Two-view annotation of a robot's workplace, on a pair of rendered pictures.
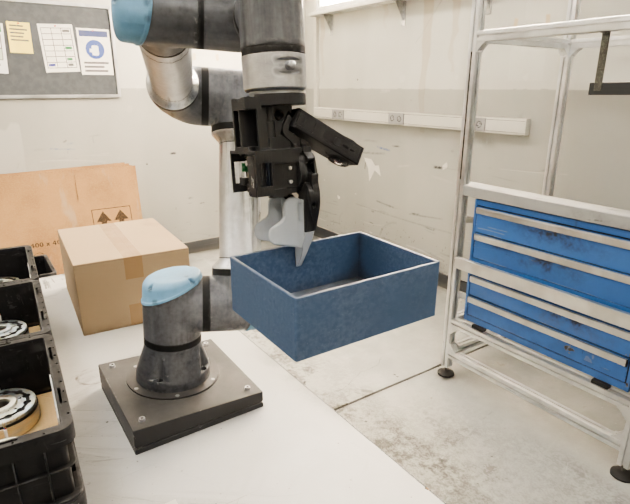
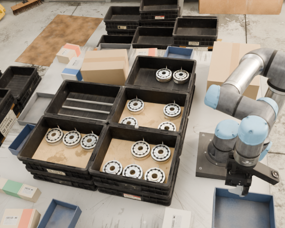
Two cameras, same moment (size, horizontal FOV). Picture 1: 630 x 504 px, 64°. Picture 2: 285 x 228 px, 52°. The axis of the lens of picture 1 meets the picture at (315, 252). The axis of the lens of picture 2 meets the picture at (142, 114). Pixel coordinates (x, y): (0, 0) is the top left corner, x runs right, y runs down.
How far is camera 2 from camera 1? 0.82 m
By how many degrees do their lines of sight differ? 52
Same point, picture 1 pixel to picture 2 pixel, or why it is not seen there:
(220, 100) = (273, 75)
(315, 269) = (248, 197)
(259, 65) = (236, 156)
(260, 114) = (234, 165)
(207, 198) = not seen: outside the picture
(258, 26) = (239, 148)
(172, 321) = (221, 144)
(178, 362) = (220, 154)
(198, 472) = (208, 196)
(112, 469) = (187, 177)
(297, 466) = not seen: hidden behind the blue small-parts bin
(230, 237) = not seen: hidden behind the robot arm
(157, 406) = (207, 164)
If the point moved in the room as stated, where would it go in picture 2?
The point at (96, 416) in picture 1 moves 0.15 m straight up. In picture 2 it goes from (192, 151) to (192, 135)
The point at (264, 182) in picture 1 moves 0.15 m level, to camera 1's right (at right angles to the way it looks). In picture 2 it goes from (229, 180) to (271, 210)
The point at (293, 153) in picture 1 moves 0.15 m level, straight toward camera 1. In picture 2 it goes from (242, 179) to (215, 214)
